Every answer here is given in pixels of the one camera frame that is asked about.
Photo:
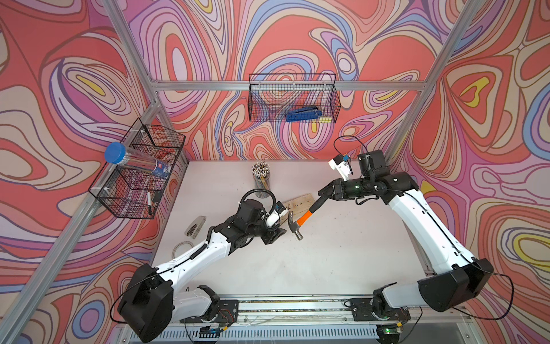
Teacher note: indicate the grey stapler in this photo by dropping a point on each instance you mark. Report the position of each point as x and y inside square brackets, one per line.
[195, 227]

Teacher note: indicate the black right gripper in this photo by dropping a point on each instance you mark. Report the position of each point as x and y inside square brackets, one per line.
[338, 188]

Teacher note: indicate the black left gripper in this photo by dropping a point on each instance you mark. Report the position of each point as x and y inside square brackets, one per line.
[272, 236]

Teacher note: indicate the claw hammer orange black handle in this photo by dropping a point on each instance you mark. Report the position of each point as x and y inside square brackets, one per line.
[295, 226]

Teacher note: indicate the black marker in basket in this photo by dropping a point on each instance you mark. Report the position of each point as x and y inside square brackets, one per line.
[149, 203]

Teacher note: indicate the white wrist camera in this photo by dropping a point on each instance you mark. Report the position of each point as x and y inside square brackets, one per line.
[342, 165]
[276, 215]

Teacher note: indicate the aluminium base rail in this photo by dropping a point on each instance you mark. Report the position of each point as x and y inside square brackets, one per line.
[307, 319]

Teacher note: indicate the wooden block with nails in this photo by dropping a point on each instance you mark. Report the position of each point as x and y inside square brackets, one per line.
[300, 205]

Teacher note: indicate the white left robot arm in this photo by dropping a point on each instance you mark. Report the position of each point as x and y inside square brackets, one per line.
[155, 296]

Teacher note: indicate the black wire basket left wall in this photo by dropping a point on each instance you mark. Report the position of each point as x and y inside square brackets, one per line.
[123, 192]

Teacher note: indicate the clear tube with blue cap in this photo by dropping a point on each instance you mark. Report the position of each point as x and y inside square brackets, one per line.
[130, 158]

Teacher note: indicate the black wire basket wall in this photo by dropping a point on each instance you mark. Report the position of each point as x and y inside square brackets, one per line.
[123, 192]
[273, 95]

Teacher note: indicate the cup of coloured pencils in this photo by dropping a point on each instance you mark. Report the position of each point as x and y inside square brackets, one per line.
[261, 175]

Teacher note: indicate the white tape roll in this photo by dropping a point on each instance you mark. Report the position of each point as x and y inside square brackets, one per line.
[181, 248]

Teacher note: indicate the blue tool in basket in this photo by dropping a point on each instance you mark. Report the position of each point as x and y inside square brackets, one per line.
[303, 114]

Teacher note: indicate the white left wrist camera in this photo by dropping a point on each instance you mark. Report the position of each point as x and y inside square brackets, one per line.
[276, 215]

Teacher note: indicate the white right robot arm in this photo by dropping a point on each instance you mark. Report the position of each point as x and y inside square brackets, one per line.
[456, 275]

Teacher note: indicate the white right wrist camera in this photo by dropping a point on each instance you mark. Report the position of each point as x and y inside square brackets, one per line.
[342, 165]

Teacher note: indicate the black wire basket back wall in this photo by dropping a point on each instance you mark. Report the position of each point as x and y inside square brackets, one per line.
[273, 95]

